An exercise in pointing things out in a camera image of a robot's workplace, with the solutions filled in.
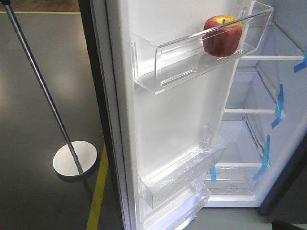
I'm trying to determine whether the silver pole stand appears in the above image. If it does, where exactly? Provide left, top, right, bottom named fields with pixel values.
left=0, top=0, right=98, bottom=178

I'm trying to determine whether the clear door bin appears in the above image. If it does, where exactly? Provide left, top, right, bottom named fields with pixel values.
left=131, top=0, right=273, bottom=94
left=140, top=178, right=211, bottom=230
left=140, top=125, right=227, bottom=208

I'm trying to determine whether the white fridge door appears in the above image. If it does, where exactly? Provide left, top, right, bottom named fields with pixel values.
left=78, top=0, right=274, bottom=230

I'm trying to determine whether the red yellow apple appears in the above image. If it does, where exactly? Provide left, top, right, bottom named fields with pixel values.
left=202, top=15, right=243, bottom=58

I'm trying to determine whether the dark grey fridge body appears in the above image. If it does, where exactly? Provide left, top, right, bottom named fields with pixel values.
left=206, top=0, right=307, bottom=215

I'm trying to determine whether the middle clear door bin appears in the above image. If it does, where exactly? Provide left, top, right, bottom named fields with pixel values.
left=140, top=125, right=227, bottom=208

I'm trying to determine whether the lower clear door bin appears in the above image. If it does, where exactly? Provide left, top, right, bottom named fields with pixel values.
left=140, top=178, right=211, bottom=230

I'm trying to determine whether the upper clear door bin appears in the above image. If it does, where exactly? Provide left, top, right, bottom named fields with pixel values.
left=131, top=0, right=273, bottom=94

